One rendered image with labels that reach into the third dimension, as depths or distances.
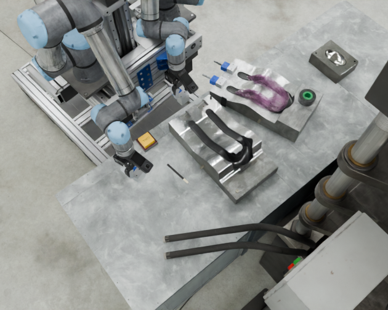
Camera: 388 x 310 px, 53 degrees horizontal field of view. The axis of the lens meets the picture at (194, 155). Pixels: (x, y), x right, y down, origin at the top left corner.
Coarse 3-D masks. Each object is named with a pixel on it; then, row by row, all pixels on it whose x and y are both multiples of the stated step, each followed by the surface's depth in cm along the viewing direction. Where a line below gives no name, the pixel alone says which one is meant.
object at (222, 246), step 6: (204, 246) 165; (210, 246) 164; (216, 246) 164; (222, 246) 163; (168, 252) 167; (174, 252) 166; (180, 252) 165; (186, 252) 165; (192, 252) 165; (198, 252) 164; (204, 252) 164; (210, 252) 164; (168, 258) 166
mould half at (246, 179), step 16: (208, 96) 195; (192, 112) 191; (224, 112) 191; (176, 128) 187; (208, 128) 187; (240, 128) 185; (192, 144) 184; (224, 144) 180; (240, 144) 177; (256, 144) 178; (208, 160) 175; (224, 160) 174; (256, 160) 182; (224, 176) 178; (240, 176) 178; (256, 176) 178; (224, 192) 181; (240, 192) 175
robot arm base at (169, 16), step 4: (176, 4) 193; (168, 8) 189; (172, 8) 191; (176, 8) 193; (160, 12) 191; (164, 12) 191; (168, 12) 191; (172, 12) 192; (176, 12) 194; (160, 16) 193; (164, 16) 193; (168, 16) 193; (172, 16) 194; (176, 16) 195; (160, 20) 194; (164, 20) 195; (168, 20) 194; (172, 20) 195
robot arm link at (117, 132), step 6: (108, 126) 142; (114, 126) 140; (120, 126) 140; (126, 126) 140; (108, 132) 139; (114, 132) 139; (120, 132) 139; (126, 132) 139; (108, 138) 144; (114, 138) 139; (120, 138) 139; (126, 138) 141; (114, 144) 143; (120, 144) 141; (126, 144) 144; (120, 150) 146; (126, 150) 147
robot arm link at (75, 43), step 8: (72, 32) 166; (64, 40) 163; (72, 40) 163; (80, 40) 164; (64, 48) 163; (72, 48) 163; (80, 48) 164; (88, 48) 166; (72, 56) 165; (80, 56) 167; (88, 56) 170; (80, 64) 172; (88, 64) 173
